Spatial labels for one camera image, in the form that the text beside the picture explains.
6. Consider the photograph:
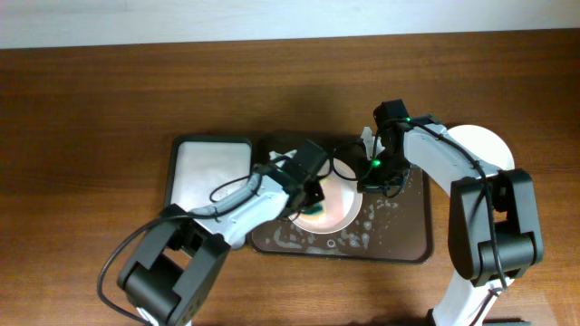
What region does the dark brown serving tray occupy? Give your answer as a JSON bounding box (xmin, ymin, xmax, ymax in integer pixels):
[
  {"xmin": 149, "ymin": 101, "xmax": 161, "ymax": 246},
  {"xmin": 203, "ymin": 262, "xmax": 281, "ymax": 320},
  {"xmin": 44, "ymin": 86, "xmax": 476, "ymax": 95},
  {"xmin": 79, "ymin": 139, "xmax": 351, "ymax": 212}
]
[{"xmin": 246, "ymin": 130, "xmax": 433, "ymax": 264}]

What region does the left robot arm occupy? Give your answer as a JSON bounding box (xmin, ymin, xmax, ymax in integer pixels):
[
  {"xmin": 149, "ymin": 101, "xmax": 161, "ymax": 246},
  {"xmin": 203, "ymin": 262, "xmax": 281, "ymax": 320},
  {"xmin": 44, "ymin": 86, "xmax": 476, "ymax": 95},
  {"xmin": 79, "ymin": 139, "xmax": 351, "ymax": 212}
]
[{"xmin": 117, "ymin": 140, "xmax": 328, "ymax": 325}]

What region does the green and yellow sponge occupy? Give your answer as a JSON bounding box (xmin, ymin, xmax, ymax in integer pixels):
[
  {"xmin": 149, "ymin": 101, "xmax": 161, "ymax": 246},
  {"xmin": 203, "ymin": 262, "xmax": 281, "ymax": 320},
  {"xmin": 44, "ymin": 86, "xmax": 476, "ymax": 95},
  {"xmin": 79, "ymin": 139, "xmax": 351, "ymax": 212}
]
[{"xmin": 302, "ymin": 203, "xmax": 324, "ymax": 216}]

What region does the black tray with soapy foam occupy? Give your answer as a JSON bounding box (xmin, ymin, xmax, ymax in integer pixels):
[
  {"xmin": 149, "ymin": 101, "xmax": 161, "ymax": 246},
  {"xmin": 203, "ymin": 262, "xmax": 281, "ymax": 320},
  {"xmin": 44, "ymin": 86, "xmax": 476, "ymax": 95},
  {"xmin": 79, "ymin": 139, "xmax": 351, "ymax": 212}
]
[{"xmin": 164, "ymin": 135, "xmax": 253, "ymax": 211}]

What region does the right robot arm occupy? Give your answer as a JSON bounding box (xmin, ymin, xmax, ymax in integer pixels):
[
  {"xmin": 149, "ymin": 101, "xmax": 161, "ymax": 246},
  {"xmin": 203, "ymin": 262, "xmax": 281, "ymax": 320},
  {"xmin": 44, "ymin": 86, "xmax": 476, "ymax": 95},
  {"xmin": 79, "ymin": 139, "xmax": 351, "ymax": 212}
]
[{"xmin": 357, "ymin": 100, "xmax": 544, "ymax": 325}]

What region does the white plate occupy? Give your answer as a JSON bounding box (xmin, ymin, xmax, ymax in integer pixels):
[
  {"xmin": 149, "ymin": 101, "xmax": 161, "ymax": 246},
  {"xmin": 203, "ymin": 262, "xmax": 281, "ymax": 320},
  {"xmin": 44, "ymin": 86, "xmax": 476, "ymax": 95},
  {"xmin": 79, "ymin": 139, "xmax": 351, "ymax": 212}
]
[
  {"xmin": 448, "ymin": 125, "xmax": 515, "ymax": 170},
  {"xmin": 289, "ymin": 171, "xmax": 363, "ymax": 234}
]

